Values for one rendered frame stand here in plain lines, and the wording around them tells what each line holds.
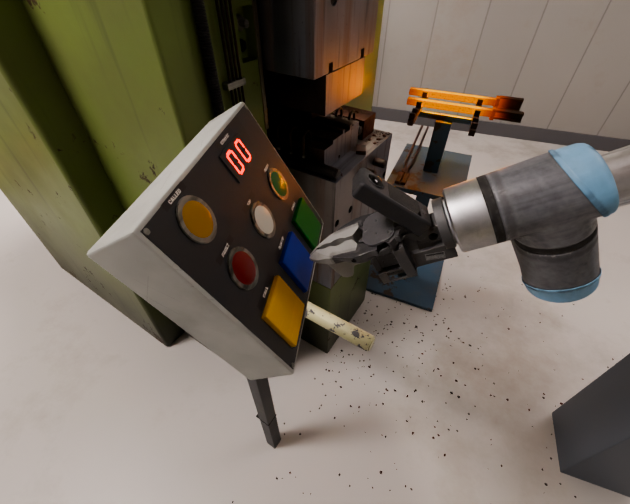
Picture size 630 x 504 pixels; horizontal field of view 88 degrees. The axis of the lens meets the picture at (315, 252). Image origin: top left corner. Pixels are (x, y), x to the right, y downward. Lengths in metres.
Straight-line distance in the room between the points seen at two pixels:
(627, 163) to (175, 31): 0.74
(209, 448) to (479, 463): 1.01
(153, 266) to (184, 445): 1.21
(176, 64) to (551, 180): 0.62
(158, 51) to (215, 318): 0.48
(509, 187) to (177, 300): 0.40
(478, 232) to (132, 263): 0.39
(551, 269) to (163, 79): 0.69
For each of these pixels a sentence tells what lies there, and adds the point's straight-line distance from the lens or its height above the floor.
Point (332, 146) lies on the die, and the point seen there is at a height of 0.97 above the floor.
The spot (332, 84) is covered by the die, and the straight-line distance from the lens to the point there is 0.89.
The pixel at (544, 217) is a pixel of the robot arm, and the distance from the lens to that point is 0.45.
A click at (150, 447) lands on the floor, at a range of 1.57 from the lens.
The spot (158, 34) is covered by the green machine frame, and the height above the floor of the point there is 1.28.
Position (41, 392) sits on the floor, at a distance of 1.91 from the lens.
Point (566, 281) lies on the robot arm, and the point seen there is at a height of 1.07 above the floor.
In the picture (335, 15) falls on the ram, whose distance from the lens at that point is 0.87.
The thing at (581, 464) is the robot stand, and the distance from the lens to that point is 1.59.
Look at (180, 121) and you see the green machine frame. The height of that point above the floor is 1.13.
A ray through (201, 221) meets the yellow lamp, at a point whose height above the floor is 1.16.
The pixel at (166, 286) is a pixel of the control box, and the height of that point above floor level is 1.13.
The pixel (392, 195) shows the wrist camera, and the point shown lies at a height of 1.16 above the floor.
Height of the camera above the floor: 1.39
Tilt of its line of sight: 44 degrees down
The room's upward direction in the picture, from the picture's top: straight up
